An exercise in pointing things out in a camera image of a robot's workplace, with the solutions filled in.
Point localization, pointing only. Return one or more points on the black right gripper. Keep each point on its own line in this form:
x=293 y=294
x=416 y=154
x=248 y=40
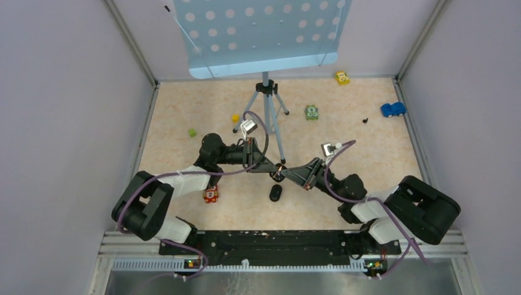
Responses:
x=308 y=175

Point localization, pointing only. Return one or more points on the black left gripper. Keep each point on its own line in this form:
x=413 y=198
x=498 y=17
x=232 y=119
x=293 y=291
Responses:
x=252 y=156

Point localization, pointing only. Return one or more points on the black earbuds charging case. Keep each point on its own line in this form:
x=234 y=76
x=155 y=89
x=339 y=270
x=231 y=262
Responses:
x=275 y=193

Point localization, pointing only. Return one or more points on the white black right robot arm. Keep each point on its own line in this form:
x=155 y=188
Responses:
x=412 y=207

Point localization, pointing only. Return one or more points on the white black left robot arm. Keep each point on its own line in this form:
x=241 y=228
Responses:
x=142 y=208

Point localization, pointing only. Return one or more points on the green monster toy block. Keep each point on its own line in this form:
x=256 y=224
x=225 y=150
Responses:
x=311 y=112

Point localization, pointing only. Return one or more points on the small yellow cube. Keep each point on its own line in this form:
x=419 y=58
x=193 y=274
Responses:
x=235 y=118

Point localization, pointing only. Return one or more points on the red owl number block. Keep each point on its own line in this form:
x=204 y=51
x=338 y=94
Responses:
x=211 y=195

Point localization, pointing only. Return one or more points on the small green cube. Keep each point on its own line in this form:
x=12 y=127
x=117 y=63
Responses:
x=192 y=133

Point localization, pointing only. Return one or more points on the yellow toy block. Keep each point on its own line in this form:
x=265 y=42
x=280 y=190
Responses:
x=342 y=78

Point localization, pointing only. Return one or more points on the blue toy car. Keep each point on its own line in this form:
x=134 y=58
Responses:
x=393 y=110

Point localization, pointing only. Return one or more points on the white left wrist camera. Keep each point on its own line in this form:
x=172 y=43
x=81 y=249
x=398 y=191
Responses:
x=248 y=126

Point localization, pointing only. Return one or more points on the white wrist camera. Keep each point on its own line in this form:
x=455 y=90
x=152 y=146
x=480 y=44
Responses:
x=248 y=126
x=329 y=149

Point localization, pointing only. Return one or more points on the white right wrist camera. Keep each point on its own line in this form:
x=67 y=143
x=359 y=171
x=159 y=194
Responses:
x=329 y=149

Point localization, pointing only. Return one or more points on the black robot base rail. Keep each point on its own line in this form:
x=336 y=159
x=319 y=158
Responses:
x=283 y=247

